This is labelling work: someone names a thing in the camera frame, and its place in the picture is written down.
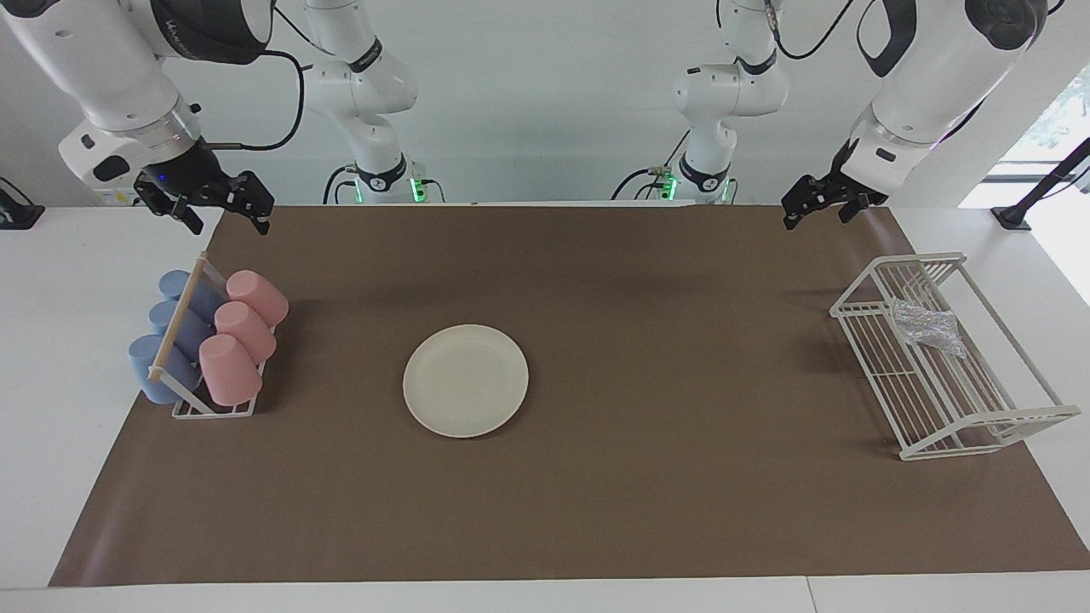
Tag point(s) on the pink plastic cup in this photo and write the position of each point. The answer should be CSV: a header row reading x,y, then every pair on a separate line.
x,y
258,296
245,330
228,375

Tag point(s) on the bright window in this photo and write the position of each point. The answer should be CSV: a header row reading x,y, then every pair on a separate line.
x,y
1056,128

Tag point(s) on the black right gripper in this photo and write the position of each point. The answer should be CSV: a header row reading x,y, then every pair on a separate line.
x,y
187,179

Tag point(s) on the brown table mat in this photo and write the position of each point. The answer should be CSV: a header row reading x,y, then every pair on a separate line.
x,y
639,494

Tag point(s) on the small black table clamp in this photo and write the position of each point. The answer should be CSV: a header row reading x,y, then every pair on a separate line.
x,y
21,214

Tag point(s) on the cup rack with wooden bar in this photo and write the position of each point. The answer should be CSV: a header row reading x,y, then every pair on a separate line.
x,y
177,315

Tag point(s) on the white wall outlet box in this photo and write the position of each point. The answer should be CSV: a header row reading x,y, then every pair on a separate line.
x,y
115,198

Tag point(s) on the blue plastic cup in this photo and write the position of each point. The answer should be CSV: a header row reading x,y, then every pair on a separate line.
x,y
166,319
174,283
153,375

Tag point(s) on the silver mesh sponge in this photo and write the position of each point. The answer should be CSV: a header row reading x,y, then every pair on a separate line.
x,y
928,328

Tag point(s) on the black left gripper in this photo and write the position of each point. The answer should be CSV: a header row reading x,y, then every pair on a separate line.
x,y
851,179

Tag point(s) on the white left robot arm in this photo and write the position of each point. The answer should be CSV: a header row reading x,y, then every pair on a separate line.
x,y
928,94

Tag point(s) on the cream round plate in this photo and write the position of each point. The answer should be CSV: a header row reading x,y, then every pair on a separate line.
x,y
465,381

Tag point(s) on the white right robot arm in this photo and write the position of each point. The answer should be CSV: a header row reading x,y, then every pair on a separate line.
x,y
111,60

